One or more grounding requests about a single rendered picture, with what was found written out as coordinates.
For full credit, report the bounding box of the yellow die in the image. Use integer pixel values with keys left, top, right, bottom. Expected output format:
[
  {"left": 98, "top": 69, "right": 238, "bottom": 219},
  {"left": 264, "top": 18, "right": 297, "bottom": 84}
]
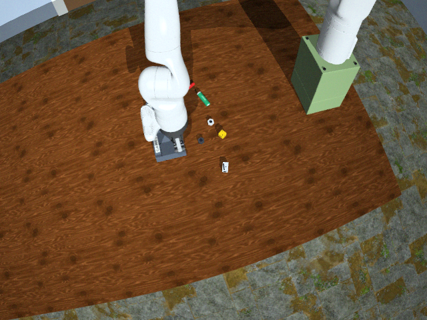
[{"left": 218, "top": 130, "right": 226, "bottom": 139}]

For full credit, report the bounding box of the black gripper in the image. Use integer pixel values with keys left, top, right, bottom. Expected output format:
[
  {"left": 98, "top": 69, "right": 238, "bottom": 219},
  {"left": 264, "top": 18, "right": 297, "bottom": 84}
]
[{"left": 159, "top": 119, "right": 188, "bottom": 153}]

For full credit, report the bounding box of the grey rack of labelled bins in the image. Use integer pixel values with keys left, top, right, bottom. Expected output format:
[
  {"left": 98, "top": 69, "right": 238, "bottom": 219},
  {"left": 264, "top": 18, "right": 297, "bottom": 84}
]
[{"left": 153, "top": 130, "right": 186, "bottom": 162}]

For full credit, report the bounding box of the green aa battery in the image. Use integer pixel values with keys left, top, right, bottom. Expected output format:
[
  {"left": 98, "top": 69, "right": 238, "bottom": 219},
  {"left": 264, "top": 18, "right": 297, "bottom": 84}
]
[{"left": 197, "top": 92, "right": 210, "bottom": 106}]

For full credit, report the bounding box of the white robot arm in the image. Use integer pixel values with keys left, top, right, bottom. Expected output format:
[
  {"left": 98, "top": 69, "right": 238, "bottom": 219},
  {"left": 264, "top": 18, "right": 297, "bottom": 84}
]
[{"left": 138, "top": 0, "right": 376, "bottom": 141}]

